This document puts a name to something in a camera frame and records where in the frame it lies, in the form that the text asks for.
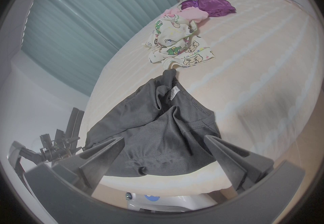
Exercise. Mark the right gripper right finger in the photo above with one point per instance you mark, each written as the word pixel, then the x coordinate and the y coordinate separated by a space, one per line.
pixel 235 162

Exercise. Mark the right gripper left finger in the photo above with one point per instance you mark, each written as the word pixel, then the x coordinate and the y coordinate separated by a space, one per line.
pixel 98 162

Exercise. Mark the black trousers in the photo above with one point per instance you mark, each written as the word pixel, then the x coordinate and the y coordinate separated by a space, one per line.
pixel 151 131

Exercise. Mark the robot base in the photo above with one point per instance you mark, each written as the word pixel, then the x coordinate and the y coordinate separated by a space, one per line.
pixel 172 200

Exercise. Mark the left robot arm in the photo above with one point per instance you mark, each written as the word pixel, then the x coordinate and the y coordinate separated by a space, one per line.
pixel 30 154

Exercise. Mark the bed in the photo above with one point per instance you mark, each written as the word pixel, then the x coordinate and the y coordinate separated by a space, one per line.
pixel 253 78

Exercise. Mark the dark grey chest of drawers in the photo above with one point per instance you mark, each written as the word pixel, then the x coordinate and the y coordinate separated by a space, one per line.
pixel 74 121

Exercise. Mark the white printed pyjama top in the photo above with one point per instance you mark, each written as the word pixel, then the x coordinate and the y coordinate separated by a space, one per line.
pixel 174 40

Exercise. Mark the pink garment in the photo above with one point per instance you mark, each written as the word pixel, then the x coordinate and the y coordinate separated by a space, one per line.
pixel 192 15

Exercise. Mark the purple garment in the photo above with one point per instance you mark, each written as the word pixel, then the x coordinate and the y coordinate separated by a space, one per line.
pixel 212 6

